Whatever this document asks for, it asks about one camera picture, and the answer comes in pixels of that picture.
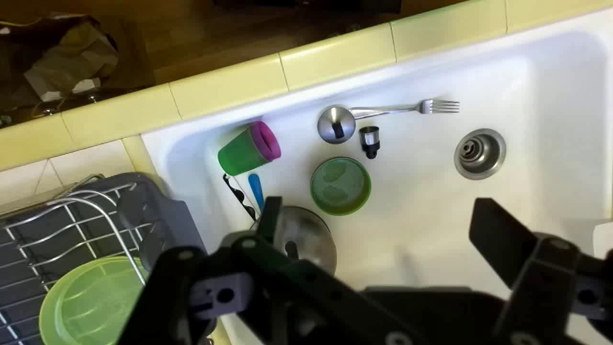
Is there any steel fork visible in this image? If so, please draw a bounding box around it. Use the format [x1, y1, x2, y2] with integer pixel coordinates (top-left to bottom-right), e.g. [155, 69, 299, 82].
[349, 95, 462, 122]

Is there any green bowl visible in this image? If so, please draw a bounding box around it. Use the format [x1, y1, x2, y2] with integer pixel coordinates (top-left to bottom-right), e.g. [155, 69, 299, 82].
[308, 155, 374, 216]

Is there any steel kettle black handle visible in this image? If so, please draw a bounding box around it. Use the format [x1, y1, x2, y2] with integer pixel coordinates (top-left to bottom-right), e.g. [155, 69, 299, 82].
[218, 205, 339, 276]

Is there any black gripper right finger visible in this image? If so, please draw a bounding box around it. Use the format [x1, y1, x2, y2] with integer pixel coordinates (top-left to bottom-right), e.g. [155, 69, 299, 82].
[467, 197, 613, 345]

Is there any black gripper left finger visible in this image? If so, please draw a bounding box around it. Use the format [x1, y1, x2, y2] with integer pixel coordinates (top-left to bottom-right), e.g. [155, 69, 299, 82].
[117, 195, 418, 345]

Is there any grey dish rack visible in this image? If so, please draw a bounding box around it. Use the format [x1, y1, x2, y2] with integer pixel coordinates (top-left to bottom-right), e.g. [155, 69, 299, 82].
[0, 170, 207, 345]

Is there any blue utensil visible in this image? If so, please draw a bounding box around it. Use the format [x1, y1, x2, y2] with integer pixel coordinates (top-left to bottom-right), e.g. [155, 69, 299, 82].
[247, 172, 266, 214]

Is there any small steel cup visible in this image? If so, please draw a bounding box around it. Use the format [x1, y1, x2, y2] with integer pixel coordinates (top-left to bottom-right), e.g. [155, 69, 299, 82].
[316, 103, 358, 145]

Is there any steel sink drain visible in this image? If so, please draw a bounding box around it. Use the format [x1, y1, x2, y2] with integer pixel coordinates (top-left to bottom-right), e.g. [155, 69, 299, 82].
[452, 126, 508, 182]

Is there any green plastic plate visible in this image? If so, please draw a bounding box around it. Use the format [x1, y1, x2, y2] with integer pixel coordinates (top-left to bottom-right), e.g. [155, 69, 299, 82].
[36, 255, 149, 345]

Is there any black utensil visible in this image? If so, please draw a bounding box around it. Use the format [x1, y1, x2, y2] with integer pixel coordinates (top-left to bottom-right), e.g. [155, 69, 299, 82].
[220, 172, 257, 222]

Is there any green cup pink lid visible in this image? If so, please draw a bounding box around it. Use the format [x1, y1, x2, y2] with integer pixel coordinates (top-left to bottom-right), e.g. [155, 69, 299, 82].
[216, 118, 284, 178]

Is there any dark bag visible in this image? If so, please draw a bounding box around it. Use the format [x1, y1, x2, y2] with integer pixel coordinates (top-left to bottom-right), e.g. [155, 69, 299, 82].
[0, 15, 123, 122]

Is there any white kitchen sink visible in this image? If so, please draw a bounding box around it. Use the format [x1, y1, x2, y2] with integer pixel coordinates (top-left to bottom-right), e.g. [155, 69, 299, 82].
[140, 5, 613, 345]

